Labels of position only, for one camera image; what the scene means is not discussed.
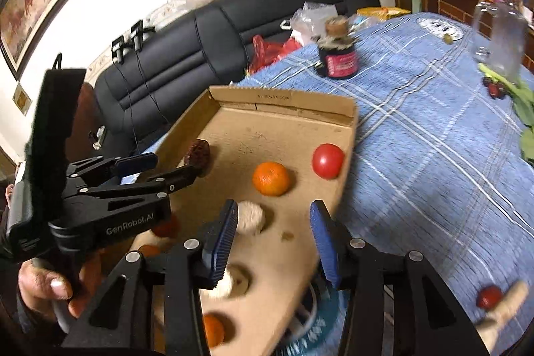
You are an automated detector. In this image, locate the red tomato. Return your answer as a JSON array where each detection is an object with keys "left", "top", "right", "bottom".
[
  {"left": 151, "top": 214, "right": 178, "bottom": 239},
  {"left": 312, "top": 143, "right": 345, "bottom": 179}
]

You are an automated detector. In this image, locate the black leather sofa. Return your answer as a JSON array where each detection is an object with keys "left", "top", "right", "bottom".
[{"left": 94, "top": 0, "right": 382, "bottom": 156}]

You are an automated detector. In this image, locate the yellow snack packet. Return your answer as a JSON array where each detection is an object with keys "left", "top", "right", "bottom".
[{"left": 356, "top": 6, "right": 412, "bottom": 22}]

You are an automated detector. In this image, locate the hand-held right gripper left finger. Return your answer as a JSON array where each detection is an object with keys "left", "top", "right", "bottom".
[{"left": 62, "top": 198, "right": 239, "bottom": 356}]

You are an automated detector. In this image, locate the person's left hand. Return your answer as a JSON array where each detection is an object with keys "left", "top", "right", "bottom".
[{"left": 17, "top": 254, "right": 103, "bottom": 332}]

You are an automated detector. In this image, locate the black clip holder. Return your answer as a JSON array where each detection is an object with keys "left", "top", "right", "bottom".
[
  {"left": 131, "top": 21, "right": 156, "bottom": 50},
  {"left": 112, "top": 36, "right": 128, "bottom": 65}
]

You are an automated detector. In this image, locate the red plastic bag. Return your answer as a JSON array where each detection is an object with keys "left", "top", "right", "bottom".
[{"left": 247, "top": 35, "right": 302, "bottom": 75}]

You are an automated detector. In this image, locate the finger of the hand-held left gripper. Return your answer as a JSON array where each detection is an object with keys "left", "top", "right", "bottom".
[
  {"left": 80, "top": 166, "right": 200, "bottom": 202},
  {"left": 67, "top": 153, "right": 159, "bottom": 184}
]

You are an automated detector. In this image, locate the peeled sugarcane piece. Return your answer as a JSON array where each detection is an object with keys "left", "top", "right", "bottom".
[
  {"left": 209, "top": 264, "right": 251, "bottom": 299},
  {"left": 476, "top": 281, "right": 530, "bottom": 348},
  {"left": 236, "top": 202, "right": 265, "bottom": 236}
]

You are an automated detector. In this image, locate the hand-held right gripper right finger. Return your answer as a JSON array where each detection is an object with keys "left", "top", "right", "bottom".
[{"left": 309, "top": 200, "right": 491, "bottom": 356}]

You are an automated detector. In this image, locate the beige wall switch plate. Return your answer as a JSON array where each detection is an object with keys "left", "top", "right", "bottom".
[{"left": 12, "top": 83, "right": 33, "bottom": 115}]

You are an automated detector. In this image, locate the red jujube date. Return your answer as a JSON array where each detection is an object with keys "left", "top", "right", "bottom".
[
  {"left": 476, "top": 285, "right": 503, "bottom": 310},
  {"left": 184, "top": 139, "right": 211, "bottom": 177}
]

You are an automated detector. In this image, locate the dark jar with cork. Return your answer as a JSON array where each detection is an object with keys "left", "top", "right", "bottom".
[{"left": 316, "top": 17, "right": 359, "bottom": 80}]

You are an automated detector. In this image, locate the blue plaid tablecloth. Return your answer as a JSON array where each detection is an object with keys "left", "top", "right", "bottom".
[{"left": 242, "top": 12, "right": 534, "bottom": 356}]

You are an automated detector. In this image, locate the green leafy vegetable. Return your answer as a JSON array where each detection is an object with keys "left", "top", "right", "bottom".
[{"left": 478, "top": 63, "right": 534, "bottom": 165}]

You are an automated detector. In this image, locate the clear glass pitcher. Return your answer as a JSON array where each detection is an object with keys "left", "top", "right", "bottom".
[{"left": 471, "top": 1, "right": 530, "bottom": 83}]

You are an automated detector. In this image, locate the clear plastic bag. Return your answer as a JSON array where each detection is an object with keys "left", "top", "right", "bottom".
[{"left": 290, "top": 1, "right": 338, "bottom": 44}]

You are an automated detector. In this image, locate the shallow cardboard box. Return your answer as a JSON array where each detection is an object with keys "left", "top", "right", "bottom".
[{"left": 125, "top": 86, "right": 359, "bottom": 356}]

